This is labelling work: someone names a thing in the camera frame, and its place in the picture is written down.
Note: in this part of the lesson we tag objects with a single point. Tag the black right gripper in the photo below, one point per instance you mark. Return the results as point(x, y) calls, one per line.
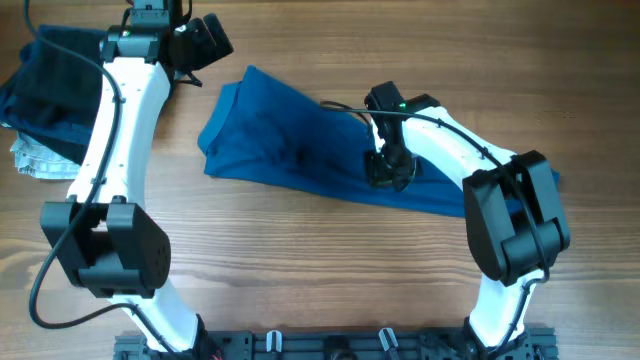
point(377, 174)

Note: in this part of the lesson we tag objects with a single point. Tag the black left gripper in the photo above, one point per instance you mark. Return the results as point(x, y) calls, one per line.
point(208, 50)

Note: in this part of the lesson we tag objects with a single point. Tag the blue polo shirt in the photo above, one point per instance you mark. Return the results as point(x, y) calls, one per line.
point(265, 131)

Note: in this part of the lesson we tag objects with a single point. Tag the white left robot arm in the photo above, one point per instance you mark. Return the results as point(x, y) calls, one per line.
point(101, 234)

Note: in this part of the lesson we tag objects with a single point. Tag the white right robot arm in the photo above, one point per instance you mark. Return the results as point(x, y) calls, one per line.
point(515, 223)

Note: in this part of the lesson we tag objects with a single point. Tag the black folded garment on top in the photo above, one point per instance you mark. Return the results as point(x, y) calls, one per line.
point(58, 82)

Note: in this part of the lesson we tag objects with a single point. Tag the blue folded denim garment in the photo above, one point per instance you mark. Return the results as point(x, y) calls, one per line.
point(66, 139)

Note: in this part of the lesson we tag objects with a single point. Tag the light washed denim garment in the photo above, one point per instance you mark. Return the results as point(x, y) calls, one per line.
point(38, 161)

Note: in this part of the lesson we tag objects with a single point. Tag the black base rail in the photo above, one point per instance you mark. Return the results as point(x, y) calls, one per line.
point(430, 343)

